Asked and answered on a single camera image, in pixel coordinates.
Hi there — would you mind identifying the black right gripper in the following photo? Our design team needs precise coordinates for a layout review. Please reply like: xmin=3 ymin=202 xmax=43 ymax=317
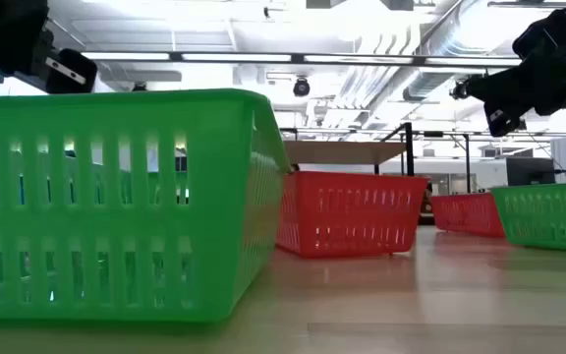
xmin=465 ymin=0 xmax=566 ymax=138

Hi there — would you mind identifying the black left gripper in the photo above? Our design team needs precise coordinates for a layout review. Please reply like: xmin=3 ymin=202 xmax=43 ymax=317
xmin=0 ymin=0 xmax=98 ymax=97

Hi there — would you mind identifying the red plastic basket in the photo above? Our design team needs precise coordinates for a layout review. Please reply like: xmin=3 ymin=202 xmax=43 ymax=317
xmin=429 ymin=192 xmax=506 ymax=240
xmin=275 ymin=170 xmax=431 ymax=260

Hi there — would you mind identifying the green plastic basket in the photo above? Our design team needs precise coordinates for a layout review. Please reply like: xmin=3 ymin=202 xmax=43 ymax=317
xmin=490 ymin=181 xmax=566 ymax=255
xmin=0 ymin=88 xmax=292 ymax=325

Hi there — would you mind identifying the black-framed wooden shelf table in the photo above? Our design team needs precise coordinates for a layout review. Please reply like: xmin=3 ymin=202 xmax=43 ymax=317
xmin=280 ymin=126 xmax=566 ymax=194

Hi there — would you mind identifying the black ceiling spotlight cluster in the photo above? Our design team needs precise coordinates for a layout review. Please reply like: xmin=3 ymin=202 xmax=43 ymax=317
xmin=449 ymin=78 xmax=471 ymax=101

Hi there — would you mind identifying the black computer monitor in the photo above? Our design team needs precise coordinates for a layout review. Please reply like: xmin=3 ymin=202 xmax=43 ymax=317
xmin=505 ymin=156 xmax=557 ymax=187

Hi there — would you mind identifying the long ceiling light bar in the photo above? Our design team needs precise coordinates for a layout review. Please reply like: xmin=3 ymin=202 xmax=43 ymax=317
xmin=81 ymin=50 xmax=523 ymax=69

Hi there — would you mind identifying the silver ventilation duct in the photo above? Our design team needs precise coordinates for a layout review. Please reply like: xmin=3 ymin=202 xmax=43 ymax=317
xmin=402 ymin=0 xmax=520 ymax=103

